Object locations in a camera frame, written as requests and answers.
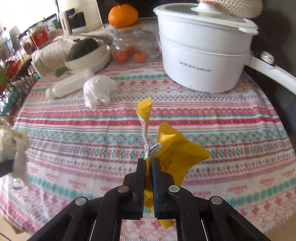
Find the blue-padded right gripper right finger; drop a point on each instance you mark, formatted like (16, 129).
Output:
(197, 218)

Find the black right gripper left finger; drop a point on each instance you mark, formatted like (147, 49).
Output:
(100, 218)

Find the yellow sandwich wrapper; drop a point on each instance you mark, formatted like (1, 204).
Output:
(176, 155)

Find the yellow torn wrapper strip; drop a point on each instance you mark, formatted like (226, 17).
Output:
(144, 112)

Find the white tissue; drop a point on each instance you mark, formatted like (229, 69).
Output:
(98, 88)

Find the white plastic bottle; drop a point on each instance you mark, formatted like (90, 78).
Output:
(69, 84)

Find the patterned handmade tablecloth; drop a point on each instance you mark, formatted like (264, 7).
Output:
(75, 151)

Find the green jade spoon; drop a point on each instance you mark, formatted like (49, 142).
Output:
(60, 71)

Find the white stacked bowls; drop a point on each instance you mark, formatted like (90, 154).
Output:
(95, 60)

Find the small orange left in teapot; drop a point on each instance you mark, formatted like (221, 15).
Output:
(121, 56)

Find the small orange in teapot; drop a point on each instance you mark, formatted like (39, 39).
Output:
(140, 56)
(121, 56)

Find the small orange right in teapot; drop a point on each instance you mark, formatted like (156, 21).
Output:
(140, 56)

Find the white electric cooking pot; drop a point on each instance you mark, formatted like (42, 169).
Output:
(206, 50)

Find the floral cream cloth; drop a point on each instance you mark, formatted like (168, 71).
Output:
(53, 56)

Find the dark green squash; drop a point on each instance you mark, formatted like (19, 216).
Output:
(82, 48)

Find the glass teapot with cork lid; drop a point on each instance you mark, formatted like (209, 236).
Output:
(133, 39)

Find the red-labelled glass jar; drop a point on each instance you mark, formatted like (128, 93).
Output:
(39, 35)

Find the dark grey refrigerator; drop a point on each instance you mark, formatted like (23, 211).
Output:
(277, 36)

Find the large orange on teapot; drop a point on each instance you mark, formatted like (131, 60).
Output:
(122, 16)

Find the cream air fryer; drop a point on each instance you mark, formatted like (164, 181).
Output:
(83, 16)

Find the black microwave oven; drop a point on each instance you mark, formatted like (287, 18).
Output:
(143, 9)

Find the woven rattan lidded basket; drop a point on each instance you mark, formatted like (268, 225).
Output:
(248, 9)

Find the black wire rack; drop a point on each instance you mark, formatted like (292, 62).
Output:
(17, 74)

